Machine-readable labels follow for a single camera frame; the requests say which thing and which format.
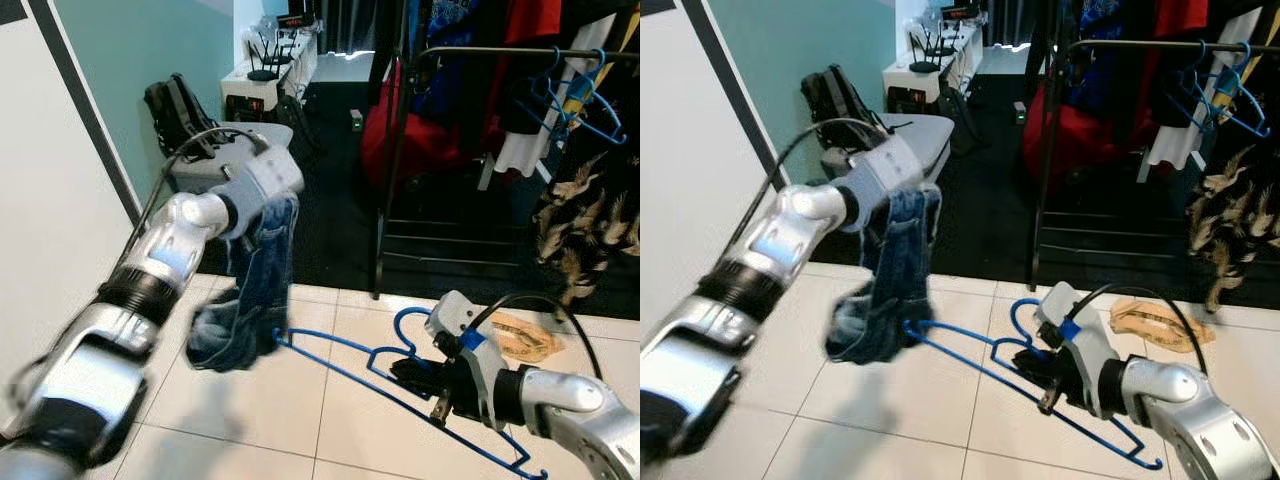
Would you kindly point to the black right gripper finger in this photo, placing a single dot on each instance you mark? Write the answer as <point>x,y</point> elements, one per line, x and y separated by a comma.
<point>1052,400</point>
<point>439,410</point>
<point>1032,361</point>
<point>410,371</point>

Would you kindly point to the blue denim jeans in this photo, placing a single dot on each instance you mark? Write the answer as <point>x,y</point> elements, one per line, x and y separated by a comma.
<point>900,270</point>
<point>260,270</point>

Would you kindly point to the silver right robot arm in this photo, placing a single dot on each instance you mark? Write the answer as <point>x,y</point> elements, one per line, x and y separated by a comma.
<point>1190,420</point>
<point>570,410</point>

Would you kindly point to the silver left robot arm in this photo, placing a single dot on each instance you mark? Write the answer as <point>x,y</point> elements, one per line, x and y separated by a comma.
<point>170,250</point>
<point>790,240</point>

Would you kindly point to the light blue plastic hanger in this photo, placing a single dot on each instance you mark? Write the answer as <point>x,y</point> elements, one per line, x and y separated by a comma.
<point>1198,55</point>
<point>612,135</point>
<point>552,62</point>
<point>1255,128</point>

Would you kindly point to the tan patterned cloth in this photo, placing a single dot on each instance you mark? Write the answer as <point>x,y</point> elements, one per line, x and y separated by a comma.
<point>525,340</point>
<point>1150,320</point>

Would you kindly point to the black crane print pants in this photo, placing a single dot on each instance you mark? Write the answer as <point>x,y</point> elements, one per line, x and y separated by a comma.
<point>1240,220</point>
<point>590,230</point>

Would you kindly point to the white garment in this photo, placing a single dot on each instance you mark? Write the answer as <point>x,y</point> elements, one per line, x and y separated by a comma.
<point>530,150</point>
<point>1175,140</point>

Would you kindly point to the grey padded ottoman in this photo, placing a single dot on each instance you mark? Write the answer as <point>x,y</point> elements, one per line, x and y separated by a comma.
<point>920,128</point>
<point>250,135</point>

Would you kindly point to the black router with antennas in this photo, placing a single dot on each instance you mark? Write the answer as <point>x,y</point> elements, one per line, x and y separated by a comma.
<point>925,66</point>
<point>262,75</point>

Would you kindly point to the white cabinet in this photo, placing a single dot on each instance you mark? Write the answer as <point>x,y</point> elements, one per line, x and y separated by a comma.
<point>900,74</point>
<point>290,78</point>

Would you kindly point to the black metal clothes rack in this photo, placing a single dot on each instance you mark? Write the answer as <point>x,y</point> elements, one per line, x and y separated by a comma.
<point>1130,45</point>
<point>480,50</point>

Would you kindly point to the black backpack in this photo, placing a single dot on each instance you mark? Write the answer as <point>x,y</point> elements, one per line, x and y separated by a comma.
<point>830,100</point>
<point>175,110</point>

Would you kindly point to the blue sports jersey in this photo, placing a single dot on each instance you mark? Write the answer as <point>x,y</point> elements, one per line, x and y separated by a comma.
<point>440,20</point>
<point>1100,15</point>

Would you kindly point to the black digital clock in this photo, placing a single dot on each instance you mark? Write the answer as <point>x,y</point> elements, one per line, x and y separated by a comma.
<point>960,12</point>
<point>296,20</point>

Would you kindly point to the dark red shirt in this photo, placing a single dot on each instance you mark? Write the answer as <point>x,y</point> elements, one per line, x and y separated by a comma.
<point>530,20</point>
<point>1180,15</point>

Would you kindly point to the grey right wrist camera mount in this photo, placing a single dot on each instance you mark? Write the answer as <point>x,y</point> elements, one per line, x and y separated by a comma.
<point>1100,370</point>
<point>488,385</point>

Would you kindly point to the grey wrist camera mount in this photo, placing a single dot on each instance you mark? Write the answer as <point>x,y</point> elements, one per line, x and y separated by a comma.
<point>890,170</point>
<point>488,385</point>
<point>265,180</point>
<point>1100,370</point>

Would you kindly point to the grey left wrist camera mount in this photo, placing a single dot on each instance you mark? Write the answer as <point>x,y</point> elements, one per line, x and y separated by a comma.
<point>265,180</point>
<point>890,170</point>

